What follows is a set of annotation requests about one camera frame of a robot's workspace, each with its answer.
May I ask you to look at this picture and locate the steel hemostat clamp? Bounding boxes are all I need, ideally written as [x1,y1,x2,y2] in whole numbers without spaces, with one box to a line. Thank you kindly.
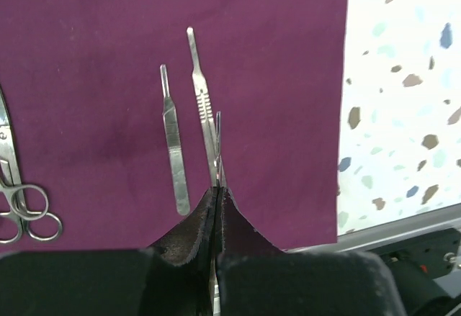
[0,85,50,245]

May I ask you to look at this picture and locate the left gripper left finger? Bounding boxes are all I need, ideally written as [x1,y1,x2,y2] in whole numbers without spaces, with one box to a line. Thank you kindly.
[1,187,218,315]

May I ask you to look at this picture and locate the steel surgical scissors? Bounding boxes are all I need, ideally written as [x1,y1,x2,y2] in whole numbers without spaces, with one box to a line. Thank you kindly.
[1,158,63,245]

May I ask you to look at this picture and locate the steel scalpel handle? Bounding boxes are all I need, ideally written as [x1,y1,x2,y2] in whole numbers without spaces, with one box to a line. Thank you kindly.
[159,64,190,216]
[213,111,223,315]
[187,27,226,187]

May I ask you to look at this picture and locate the aluminium front rail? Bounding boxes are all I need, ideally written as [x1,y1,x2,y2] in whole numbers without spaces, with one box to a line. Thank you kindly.
[285,204,460,253]

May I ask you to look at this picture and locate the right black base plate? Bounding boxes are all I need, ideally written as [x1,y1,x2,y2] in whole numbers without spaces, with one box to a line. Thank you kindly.
[371,228,460,286]

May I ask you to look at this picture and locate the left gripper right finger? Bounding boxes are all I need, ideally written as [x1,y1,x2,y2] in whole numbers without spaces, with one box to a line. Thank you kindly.
[216,188,406,315]

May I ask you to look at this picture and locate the purple surgical wrap cloth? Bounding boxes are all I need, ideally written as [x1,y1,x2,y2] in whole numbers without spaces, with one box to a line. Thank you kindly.
[1,0,347,251]

